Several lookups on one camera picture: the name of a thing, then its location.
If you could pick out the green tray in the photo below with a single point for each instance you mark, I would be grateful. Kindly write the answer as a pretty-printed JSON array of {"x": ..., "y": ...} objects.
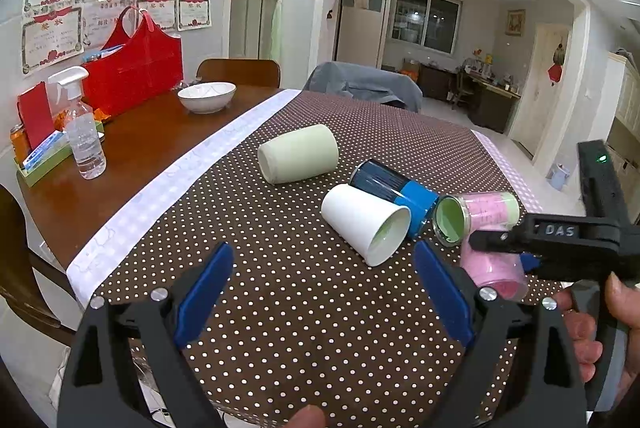
[{"x": 42, "y": 166}]

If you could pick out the orange can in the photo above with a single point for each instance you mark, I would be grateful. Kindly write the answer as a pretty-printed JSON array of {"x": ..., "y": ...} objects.
[{"x": 19, "y": 143}]

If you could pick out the blue packet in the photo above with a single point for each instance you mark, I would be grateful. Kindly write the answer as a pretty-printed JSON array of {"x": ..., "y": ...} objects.
[{"x": 45, "y": 148}]

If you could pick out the red hanging ornament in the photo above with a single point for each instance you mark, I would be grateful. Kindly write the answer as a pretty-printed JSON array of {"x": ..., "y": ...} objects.
[{"x": 556, "y": 63}]

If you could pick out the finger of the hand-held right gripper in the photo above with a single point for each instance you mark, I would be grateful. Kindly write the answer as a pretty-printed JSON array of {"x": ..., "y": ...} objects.
[
  {"x": 531, "y": 262},
  {"x": 500, "y": 239}
]

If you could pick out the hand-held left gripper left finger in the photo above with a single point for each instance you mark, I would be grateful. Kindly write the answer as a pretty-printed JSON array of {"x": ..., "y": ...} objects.
[{"x": 210, "y": 288}]

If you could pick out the small white bin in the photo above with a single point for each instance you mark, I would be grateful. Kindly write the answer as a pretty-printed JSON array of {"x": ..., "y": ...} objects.
[{"x": 560, "y": 177}]

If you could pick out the clear spray bottle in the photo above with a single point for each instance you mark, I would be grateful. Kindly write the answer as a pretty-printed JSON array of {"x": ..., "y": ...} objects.
[{"x": 86, "y": 143}]

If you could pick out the white cabinet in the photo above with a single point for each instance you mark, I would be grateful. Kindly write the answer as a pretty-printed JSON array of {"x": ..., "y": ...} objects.
[{"x": 625, "y": 91}]

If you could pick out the framed picture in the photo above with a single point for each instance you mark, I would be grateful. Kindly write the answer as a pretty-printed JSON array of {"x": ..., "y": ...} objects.
[{"x": 515, "y": 22}]

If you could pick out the white bowl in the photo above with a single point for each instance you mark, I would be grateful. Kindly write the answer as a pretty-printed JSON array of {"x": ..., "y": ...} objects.
[{"x": 206, "y": 97}]

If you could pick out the green and pink cup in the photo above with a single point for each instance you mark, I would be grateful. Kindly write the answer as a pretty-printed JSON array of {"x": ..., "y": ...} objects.
[{"x": 480, "y": 210}]

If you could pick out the person's right hand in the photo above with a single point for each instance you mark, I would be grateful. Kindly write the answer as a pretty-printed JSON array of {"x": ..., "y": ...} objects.
[{"x": 587, "y": 338}]

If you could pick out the wooden chair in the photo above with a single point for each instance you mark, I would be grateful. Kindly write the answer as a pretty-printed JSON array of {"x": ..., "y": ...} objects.
[
  {"x": 25, "y": 268},
  {"x": 237, "y": 72}
]

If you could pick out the white refrigerator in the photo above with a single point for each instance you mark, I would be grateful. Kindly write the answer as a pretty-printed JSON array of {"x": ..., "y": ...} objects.
[{"x": 362, "y": 28}]

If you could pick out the red box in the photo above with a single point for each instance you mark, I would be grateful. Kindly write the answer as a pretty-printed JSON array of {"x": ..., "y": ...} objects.
[{"x": 35, "y": 116}]

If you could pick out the person's left hand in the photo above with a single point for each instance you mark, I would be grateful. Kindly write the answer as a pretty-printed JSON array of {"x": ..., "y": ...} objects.
[{"x": 307, "y": 418}]

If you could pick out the orange snack packet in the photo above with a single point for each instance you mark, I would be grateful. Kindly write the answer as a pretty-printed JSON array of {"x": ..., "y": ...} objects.
[{"x": 97, "y": 114}]

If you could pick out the white cup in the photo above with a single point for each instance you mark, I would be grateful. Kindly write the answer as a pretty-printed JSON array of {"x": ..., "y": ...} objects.
[{"x": 362, "y": 220}]

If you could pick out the brown polka dot tablecloth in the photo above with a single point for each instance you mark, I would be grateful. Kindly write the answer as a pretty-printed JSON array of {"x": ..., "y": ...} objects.
[{"x": 280, "y": 218}]

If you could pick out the white door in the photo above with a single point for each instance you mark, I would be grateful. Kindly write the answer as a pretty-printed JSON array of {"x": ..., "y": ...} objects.
[{"x": 542, "y": 83}]

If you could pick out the grey covered chair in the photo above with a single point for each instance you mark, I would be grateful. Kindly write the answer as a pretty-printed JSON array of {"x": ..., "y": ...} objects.
[{"x": 360, "y": 83}]

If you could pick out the window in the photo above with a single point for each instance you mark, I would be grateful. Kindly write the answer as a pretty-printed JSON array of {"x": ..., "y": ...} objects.
[{"x": 425, "y": 21}]

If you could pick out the dark wooden desk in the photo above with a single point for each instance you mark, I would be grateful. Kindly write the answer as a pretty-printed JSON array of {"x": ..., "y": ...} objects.
[{"x": 480, "y": 96}]

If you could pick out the blue cup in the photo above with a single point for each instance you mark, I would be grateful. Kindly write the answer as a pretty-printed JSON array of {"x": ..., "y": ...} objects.
[{"x": 395, "y": 190}]

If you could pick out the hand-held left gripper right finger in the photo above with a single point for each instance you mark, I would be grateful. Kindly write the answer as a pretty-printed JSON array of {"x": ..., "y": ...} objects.
[{"x": 442, "y": 290}]

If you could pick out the red bag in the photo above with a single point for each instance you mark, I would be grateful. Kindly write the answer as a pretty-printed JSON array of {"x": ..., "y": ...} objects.
[{"x": 135, "y": 76}]

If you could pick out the pale green cup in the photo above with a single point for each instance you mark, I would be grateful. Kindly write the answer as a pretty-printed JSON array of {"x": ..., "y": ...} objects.
[{"x": 300, "y": 153}]

